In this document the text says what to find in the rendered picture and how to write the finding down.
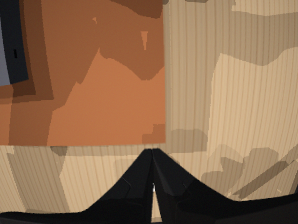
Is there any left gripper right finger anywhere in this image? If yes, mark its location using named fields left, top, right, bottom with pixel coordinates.
left=152, top=148, right=298, bottom=224

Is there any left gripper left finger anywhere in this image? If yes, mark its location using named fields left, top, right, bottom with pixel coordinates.
left=0, top=149, right=154, bottom=224

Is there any dark brown low bench with grey legs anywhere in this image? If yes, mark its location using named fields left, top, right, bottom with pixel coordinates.
left=0, top=0, right=165, bottom=146

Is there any grey network switch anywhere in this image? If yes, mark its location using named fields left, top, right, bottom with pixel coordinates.
left=0, top=0, right=29, bottom=86

